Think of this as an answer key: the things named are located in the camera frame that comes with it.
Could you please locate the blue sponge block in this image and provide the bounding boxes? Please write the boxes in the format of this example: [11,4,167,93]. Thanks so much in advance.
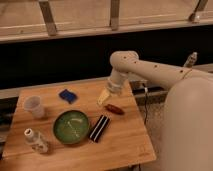
[59,89,77,104]

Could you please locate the brown oblong object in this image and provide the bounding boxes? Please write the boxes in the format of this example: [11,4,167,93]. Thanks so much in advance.
[104,104,124,115]

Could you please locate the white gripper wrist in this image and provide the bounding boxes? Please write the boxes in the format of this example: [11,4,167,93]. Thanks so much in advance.
[97,70,128,105]

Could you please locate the clear plastic bottle white cap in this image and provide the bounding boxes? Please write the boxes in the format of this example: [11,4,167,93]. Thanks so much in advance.
[24,128,49,154]

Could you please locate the green bowl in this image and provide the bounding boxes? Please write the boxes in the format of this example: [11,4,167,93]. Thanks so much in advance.
[53,110,90,144]

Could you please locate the wooden shelf rail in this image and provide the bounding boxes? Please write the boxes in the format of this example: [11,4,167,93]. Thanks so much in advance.
[0,0,213,43]

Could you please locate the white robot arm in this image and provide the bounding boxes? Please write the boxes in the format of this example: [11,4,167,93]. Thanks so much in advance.
[98,51,213,171]

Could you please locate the translucent plastic cup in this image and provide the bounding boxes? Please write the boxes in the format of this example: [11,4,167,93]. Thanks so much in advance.
[23,96,45,119]

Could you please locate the metal clamp post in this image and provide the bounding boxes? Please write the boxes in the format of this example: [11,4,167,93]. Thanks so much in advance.
[184,52,198,68]

